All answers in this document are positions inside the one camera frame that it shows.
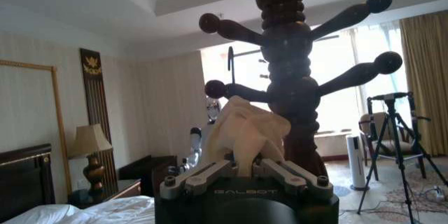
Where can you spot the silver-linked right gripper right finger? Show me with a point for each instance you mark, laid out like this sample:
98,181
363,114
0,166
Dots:
287,175

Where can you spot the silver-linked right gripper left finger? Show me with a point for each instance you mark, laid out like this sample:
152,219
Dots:
207,175

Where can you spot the cream cloth garment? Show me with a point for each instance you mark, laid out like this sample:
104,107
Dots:
242,129

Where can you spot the white bed bedding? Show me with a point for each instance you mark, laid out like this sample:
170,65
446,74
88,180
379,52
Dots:
104,211

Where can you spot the black clothes hanger hook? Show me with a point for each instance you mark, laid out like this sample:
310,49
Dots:
231,66

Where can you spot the dark wooden cabinet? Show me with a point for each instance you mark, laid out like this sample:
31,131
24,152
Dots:
147,169

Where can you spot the white tower fan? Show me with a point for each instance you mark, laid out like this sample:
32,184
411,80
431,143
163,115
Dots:
356,161

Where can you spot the dark wooden nightstand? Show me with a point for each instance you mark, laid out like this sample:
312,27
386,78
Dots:
119,190

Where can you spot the patterned floor rug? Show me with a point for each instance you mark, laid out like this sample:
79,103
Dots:
384,197

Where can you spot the white sheer curtain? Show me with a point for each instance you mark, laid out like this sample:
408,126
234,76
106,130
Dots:
168,103

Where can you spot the wooden armchair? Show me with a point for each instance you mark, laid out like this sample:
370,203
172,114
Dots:
384,140

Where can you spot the table lamp with beige shade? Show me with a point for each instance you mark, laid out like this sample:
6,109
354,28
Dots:
92,145

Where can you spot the white power strip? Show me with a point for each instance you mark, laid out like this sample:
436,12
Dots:
438,192

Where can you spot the dark wooden coat rack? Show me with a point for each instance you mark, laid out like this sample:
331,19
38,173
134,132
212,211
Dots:
287,51

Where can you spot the dark wooden headboard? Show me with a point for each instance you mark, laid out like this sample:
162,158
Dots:
24,179

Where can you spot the beige curtain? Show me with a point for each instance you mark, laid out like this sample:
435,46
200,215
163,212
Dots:
426,77

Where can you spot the black camera tripod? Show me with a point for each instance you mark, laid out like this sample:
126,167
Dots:
399,142

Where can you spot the dark wall panel gold emblem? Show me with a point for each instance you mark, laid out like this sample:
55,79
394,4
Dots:
92,90

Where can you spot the gold wall frame moulding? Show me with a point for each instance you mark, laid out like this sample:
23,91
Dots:
56,119

